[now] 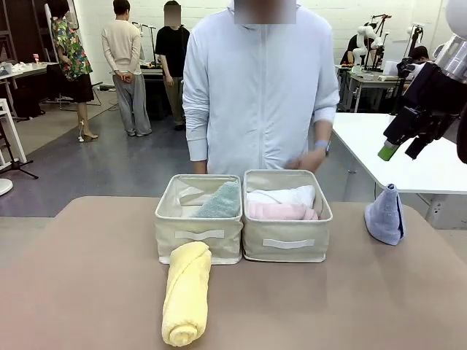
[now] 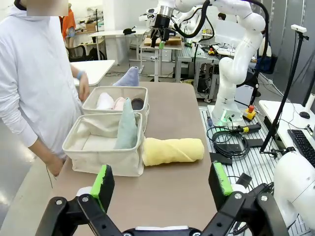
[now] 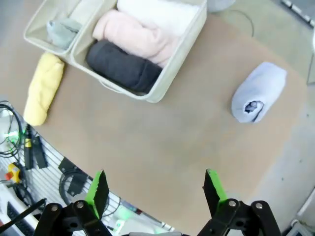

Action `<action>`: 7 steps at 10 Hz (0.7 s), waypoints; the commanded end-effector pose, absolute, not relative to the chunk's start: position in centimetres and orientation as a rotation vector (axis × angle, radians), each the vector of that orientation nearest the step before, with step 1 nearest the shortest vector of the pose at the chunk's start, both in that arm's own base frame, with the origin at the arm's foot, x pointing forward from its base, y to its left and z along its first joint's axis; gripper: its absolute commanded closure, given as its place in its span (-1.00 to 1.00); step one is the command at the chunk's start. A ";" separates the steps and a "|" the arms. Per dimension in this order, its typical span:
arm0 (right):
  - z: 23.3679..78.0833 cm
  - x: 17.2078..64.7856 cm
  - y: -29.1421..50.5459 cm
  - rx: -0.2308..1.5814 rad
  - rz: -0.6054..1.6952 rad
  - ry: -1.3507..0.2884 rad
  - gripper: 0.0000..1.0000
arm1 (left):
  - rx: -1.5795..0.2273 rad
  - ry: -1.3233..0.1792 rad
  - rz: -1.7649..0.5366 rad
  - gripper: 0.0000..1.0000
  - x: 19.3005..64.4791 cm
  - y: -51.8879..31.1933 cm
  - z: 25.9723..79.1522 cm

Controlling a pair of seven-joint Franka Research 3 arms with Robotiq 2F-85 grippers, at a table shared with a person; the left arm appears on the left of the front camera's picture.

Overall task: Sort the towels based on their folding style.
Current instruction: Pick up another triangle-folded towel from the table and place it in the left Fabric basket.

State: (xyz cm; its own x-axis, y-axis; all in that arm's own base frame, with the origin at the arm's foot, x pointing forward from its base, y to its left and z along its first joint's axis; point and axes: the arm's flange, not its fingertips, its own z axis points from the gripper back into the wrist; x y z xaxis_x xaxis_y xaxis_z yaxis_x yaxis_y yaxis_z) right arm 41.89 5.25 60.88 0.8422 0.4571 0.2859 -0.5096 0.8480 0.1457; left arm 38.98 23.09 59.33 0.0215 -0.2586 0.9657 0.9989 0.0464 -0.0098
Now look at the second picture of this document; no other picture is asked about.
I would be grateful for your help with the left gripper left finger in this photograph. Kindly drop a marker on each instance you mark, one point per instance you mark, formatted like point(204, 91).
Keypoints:
point(105, 186)

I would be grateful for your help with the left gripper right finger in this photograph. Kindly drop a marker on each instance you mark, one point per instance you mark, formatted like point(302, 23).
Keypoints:
point(217, 182)

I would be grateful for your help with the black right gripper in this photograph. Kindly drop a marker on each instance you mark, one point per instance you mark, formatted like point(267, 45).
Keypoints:
point(162, 22)

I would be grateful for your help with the pale green cone towel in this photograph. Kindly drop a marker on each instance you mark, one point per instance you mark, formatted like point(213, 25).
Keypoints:
point(126, 127)

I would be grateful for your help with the dark grey towel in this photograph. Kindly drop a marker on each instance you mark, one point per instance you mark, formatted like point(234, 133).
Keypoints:
point(137, 103)

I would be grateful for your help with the pink towel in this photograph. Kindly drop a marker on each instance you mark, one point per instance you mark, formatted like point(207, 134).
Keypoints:
point(119, 104)

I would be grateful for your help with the white towel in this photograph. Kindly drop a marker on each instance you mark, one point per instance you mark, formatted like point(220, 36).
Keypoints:
point(104, 102)

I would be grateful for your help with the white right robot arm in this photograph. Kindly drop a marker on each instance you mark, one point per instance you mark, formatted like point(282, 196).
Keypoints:
point(236, 61)

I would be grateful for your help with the white-sleeved right forearm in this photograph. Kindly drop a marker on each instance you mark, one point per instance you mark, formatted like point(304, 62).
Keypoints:
point(37, 145)

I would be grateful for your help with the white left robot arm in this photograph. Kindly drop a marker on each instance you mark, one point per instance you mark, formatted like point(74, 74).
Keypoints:
point(295, 186)

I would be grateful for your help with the person's right hand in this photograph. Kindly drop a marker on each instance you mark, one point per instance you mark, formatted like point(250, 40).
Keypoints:
point(56, 164)

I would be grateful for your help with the person's left hand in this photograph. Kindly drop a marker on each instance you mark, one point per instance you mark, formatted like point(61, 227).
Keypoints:
point(83, 88)

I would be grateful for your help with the desk with cardboard sheets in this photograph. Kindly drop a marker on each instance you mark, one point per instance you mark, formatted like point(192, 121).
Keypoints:
point(160, 46)

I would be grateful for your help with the white drawer cabinet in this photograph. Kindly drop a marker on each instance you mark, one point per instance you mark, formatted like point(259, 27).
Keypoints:
point(166, 55)

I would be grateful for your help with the black flat pad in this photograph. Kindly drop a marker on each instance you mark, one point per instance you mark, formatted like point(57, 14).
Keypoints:
point(221, 159)
point(254, 143)

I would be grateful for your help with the small black box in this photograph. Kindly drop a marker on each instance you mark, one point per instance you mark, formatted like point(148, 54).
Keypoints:
point(244, 180)

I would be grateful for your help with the cream fabric storage basket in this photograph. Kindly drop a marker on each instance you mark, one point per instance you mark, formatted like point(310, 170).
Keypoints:
point(115, 91)
point(105, 159)

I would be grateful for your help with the black cap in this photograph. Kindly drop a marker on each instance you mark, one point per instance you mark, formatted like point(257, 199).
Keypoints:
point(129, 31)

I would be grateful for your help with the black power brick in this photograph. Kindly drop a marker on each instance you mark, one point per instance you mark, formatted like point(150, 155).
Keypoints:
point(229, 147)

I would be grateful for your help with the white long desk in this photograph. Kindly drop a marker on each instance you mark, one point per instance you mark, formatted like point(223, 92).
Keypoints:
point(118, 33)

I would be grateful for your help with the lavender cone towel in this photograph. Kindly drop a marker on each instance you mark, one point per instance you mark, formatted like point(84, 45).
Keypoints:
point(129, 78)

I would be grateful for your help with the small red stop button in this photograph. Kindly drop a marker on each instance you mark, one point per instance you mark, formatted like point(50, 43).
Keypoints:
point(211, 52)

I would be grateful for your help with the yellow rolled towel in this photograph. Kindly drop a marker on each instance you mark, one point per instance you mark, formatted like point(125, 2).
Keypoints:
point(172, 151)

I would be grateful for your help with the cardboard box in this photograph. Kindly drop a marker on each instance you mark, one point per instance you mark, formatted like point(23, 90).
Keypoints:
point(91, 26)

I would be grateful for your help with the white side table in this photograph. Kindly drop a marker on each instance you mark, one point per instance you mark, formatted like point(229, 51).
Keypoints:
point(96, 71)

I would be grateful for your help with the red emergency stop yellow box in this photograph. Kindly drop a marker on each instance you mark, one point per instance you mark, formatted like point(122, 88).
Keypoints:
point(250, 113)

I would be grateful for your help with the black office chair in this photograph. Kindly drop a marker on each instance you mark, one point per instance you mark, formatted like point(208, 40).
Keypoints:
point(77, 52)

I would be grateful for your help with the person in orange shirt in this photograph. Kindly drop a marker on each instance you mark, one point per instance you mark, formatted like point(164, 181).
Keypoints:
point(69, 24)

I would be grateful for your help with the black keyboard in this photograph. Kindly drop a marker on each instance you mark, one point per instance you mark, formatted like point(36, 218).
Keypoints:
point(304, 150)

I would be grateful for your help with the white computer desk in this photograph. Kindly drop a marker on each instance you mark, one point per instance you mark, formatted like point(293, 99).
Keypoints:
point(278, 110)

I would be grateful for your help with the black computer mouse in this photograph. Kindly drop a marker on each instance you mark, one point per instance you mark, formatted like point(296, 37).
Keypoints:
point(304, 114)

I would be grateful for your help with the person in white hooded jacket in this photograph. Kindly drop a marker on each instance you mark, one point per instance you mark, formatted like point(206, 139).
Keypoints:
point(29, 61)

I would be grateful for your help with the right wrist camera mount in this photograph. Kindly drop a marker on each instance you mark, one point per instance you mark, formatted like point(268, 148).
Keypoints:
point(147, 13)

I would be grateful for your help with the aluminium frame table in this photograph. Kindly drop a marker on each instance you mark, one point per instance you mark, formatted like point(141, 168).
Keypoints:
point(197, 59)

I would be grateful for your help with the black camera tripod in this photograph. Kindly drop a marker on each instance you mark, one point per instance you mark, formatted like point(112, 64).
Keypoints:
point(283, 98)

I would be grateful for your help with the white camera on tripod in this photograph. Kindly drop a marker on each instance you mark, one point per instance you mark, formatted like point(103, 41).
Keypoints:
point(299, 28)

